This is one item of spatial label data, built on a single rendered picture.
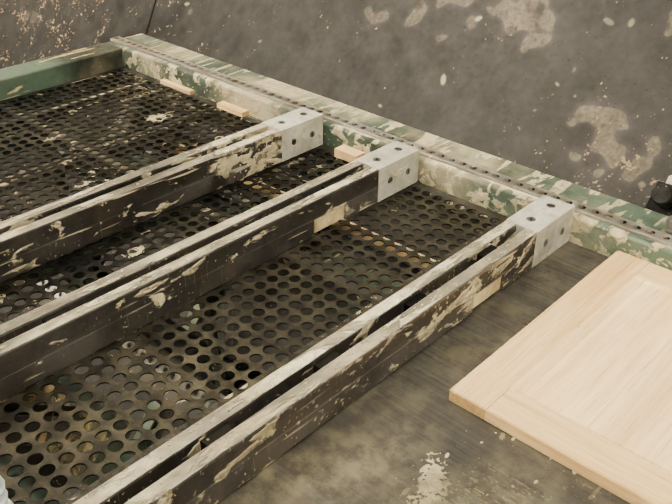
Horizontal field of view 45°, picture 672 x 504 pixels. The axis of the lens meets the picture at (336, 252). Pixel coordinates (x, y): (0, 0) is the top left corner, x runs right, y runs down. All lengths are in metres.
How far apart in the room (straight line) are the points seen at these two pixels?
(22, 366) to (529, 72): 1.90
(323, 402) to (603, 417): 0.36
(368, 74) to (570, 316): 1.80
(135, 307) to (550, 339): 0.60
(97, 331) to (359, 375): 0.38
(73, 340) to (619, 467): 0.72
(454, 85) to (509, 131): 0.27
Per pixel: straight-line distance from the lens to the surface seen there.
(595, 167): 2.47
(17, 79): 2.16
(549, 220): 1.40
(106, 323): 1.19
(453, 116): 2.69
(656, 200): 1.57
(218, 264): 1.29
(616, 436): 1.08
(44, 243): 1.41
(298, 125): 1.71
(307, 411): 1.01
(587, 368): 1.18
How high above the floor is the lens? 2.28
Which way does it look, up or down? 55 degrees down
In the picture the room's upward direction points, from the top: 70 degrees counter-clockwise
